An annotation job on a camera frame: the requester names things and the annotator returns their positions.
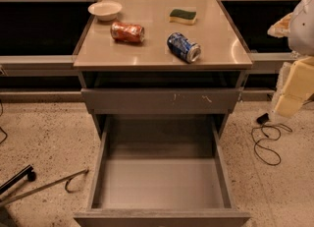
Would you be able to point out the grey drawer cabinet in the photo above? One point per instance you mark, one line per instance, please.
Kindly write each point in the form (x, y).
(103, 62)

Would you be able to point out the orange soda can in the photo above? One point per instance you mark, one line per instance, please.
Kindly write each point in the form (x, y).
(127, 32)

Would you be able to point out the green yellow sponge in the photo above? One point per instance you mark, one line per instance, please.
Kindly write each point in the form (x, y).
(182, 17)

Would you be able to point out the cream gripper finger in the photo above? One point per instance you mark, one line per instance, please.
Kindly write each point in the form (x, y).
(298, 86)
(280, 28)

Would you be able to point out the grey metal rod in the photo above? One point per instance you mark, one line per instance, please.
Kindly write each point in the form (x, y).
(66, 179)

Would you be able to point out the open grey middle drawer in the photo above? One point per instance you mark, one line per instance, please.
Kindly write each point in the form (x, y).
(161, 172)

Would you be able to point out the closed grey top drawer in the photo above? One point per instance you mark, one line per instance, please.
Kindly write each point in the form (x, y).
(160, 100)

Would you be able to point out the white bowl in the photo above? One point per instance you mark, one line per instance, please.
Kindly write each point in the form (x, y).
(105, 11)

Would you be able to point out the black bar on floor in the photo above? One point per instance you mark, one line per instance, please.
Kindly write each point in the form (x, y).
(27, 172)

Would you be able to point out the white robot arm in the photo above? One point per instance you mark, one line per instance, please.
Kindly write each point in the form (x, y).
(300, 40)

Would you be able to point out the blue pepsi can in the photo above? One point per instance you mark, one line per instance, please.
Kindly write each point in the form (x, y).
(181, 47)

